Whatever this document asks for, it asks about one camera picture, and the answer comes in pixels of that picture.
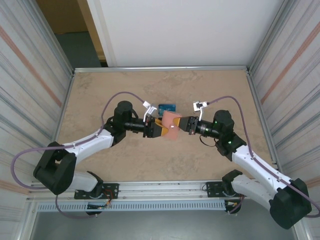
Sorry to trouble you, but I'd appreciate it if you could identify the pink leather card holder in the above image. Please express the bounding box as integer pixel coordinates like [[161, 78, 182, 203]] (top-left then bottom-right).
[[161, 111, 182, 141]]

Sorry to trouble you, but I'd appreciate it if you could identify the dark blue credit card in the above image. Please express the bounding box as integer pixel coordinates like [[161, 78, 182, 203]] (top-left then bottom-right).
[[158, 103, 177, 113]]

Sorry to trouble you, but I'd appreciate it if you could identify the striped translucent side panel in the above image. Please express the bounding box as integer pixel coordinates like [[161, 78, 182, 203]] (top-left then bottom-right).
[[0, 0, 75, 218], [249, 0, 320, 198]]

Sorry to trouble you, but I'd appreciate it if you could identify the small green circuit board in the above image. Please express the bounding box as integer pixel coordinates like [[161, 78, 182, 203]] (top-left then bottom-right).
[[86, 201, 112, 210]]

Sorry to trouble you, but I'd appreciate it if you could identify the brown wooden door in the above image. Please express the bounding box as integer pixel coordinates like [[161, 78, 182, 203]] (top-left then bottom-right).
[[36, 0, 89, 35]]

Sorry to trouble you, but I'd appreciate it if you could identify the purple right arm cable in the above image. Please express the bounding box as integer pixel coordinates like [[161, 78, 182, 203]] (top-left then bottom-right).
[[206, 95, 320, 218]]

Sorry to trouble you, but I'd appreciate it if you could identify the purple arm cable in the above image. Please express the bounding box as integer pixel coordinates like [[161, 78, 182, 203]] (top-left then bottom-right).
[[12, 91, 148, 220], [206, 95, 320, 218]]

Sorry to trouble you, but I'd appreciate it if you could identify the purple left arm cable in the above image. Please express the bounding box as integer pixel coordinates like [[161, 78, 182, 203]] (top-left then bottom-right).
[[12, 91, 148, 220]]

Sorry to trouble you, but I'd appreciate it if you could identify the aluminium table side rail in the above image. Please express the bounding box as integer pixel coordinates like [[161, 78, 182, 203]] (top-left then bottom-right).
[[51, 71, 76, 146], [246, 71, 283, 179]]

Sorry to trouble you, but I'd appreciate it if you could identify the aluminium frame crossbar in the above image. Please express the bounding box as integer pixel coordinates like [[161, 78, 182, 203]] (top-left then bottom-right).
[[73, 65, 252, 74]]

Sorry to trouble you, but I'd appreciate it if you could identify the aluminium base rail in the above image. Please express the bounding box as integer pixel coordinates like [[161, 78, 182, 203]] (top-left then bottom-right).
[[26, 178, 300, 202]]

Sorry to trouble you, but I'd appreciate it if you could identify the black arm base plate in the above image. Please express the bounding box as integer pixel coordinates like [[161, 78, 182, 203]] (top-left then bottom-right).
[[205, 181, 227, 198], [74, 183, 120, 200]]

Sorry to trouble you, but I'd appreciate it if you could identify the grey slotted cable duct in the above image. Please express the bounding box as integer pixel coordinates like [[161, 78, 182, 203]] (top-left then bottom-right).
[[36, 201, 227, 213]]

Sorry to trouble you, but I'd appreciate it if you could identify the aluminium corner post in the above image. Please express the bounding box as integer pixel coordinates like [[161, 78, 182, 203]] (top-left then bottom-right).
[[248, 0, 300, 73], [31, 0, 76, 76]]

